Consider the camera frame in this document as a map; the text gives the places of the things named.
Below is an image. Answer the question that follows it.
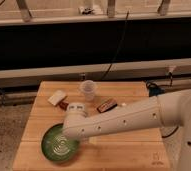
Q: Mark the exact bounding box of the green ceramic bowl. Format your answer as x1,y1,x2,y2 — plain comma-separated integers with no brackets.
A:
41,123,80,163

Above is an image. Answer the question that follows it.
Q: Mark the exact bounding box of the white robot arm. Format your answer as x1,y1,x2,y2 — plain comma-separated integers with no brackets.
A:
63,89,191,171

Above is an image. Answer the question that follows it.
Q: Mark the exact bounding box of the clear plastic cup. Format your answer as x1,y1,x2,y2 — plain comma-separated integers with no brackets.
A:
79,80,97,101

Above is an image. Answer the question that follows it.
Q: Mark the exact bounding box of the dark chocolate bar box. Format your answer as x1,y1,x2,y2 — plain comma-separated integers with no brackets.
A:
97,99,117,113

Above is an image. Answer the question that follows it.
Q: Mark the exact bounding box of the dark red pepper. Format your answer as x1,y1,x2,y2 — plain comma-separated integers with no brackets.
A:
59,102,69,111

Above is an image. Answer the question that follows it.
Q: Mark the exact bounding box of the white sponge block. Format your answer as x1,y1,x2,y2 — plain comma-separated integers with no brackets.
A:
48,90,66,106

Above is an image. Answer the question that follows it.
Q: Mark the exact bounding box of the black cable by robot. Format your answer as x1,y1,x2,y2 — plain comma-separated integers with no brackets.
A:
145,71,180,139

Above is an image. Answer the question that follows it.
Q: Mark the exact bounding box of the black hanging cable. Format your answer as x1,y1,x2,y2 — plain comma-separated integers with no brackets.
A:
99,9,130,81

